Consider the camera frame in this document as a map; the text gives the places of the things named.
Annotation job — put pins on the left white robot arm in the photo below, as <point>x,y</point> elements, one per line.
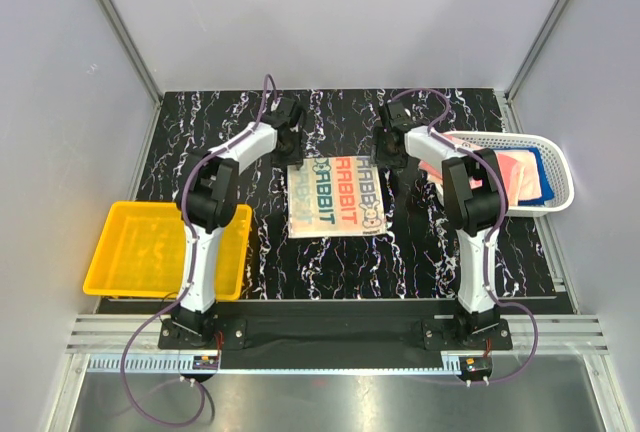
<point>208,200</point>

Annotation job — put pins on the blue folded towel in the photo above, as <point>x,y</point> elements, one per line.
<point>547,192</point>

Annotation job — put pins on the pink patterned towel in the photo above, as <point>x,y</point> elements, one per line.
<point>509,168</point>

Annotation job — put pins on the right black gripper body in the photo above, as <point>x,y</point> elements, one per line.
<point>384,155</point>

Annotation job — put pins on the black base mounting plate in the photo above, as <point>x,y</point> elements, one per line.
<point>334,335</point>

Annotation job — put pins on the white perforated plastic basket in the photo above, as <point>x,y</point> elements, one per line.
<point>553,158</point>

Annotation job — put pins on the yellow plastic tray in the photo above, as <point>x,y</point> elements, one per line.
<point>142,248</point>

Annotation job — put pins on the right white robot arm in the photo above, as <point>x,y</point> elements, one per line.
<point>474,201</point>

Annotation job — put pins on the slotted white cable duct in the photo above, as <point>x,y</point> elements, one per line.
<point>141,363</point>

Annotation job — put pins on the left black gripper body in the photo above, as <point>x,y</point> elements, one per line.
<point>290,154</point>

